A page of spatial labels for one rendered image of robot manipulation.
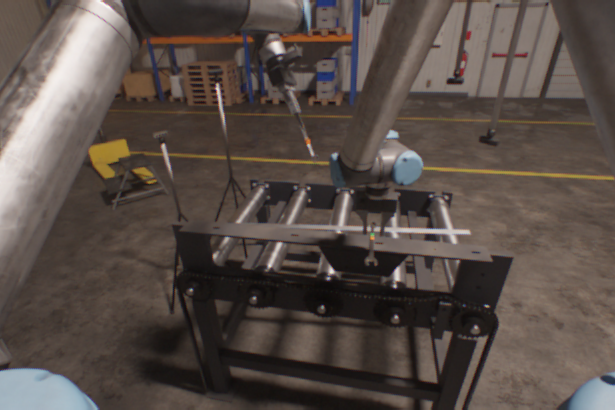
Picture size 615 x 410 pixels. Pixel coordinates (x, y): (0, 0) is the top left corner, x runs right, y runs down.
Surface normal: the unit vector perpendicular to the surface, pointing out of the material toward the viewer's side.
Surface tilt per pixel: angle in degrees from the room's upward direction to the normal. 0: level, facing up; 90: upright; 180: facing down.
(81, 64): 66
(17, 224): 81
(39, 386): 5
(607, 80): 93
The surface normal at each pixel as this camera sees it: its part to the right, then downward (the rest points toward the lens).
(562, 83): -0.19, 0.48
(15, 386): 0.06, -0.87
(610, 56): -0.96, 0.11
